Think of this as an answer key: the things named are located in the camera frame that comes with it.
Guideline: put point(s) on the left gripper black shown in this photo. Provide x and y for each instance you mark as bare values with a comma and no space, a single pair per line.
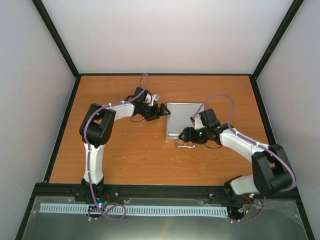
156,115

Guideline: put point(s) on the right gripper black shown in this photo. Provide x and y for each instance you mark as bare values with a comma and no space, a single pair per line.
189,136

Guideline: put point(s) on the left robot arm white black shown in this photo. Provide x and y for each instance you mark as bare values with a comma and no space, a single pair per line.
96,130

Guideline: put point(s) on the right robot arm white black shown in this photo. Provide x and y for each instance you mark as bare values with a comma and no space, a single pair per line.
271,171

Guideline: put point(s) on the green led circuit board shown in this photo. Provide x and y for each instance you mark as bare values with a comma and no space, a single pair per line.
104,200

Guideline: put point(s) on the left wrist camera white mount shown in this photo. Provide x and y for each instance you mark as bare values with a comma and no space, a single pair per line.
152,99

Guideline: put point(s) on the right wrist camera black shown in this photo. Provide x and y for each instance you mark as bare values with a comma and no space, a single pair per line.
205,119

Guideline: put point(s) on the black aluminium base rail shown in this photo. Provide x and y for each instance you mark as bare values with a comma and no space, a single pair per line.
122,193

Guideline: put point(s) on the black table edge frame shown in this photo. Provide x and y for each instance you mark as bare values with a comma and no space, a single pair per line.
138,153

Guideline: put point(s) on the light blue cable duct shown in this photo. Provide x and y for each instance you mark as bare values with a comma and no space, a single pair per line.
136,210

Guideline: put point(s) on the left black frame post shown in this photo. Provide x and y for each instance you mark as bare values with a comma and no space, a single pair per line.
48,22

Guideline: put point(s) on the black frame post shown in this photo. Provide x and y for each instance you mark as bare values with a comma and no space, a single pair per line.
279,33
48,22

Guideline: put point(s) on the right black frame post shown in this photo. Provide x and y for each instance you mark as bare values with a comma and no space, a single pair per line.
279,33

